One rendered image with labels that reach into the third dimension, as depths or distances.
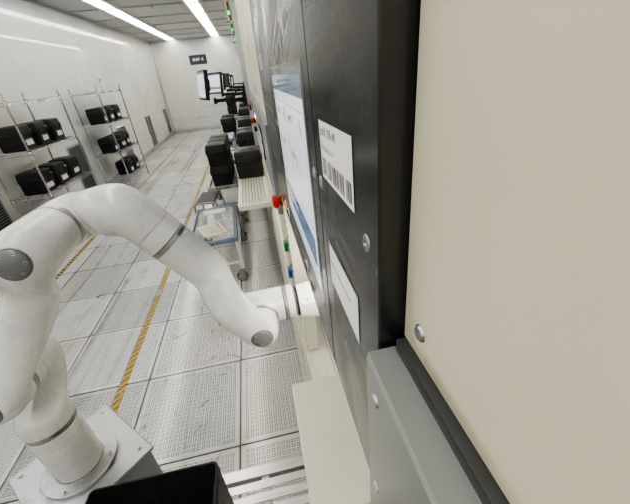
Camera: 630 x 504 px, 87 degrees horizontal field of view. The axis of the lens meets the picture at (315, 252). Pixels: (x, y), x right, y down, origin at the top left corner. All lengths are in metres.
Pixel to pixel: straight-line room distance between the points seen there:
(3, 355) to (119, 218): 0.40
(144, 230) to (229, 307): 0.22
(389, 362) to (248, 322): 0.56
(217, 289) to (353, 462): 0.48
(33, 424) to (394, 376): 1.01
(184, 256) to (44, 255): 0.22
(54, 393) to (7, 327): 0.27
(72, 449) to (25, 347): 0.36
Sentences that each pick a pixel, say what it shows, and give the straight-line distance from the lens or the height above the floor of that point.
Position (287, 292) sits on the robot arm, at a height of 1.23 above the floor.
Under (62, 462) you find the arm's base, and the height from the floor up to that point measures 0.86.
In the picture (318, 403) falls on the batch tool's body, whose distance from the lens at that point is 0.35.
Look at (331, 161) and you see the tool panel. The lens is 0.21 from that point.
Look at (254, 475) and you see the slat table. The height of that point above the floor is 0.76.
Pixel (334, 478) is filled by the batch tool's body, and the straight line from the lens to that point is 0.32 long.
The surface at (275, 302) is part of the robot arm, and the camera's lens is 0.78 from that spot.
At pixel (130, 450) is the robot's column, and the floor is 0.76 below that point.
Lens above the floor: 1.68
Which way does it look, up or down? 29 degrees down
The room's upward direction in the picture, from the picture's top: 6 degrees counter-clockwise
